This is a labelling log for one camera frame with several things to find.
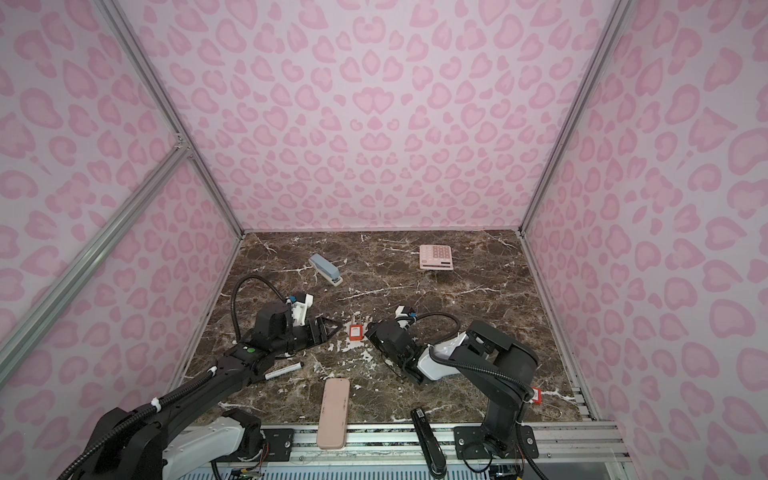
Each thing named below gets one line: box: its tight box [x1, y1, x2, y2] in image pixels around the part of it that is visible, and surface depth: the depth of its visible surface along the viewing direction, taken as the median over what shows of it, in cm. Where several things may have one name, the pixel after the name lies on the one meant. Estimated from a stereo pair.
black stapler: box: [411, 407, 447, 479], surface depth 74 cm
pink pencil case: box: [317, 378, 350, 450], surface depth 78 cm
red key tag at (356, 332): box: [349, 324, 363, 341], surface depth 92 cm
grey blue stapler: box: [308, 253, 343, 287], surface depth 106 cm
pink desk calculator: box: [419, 244, 453, 270], surface depth 112 cm
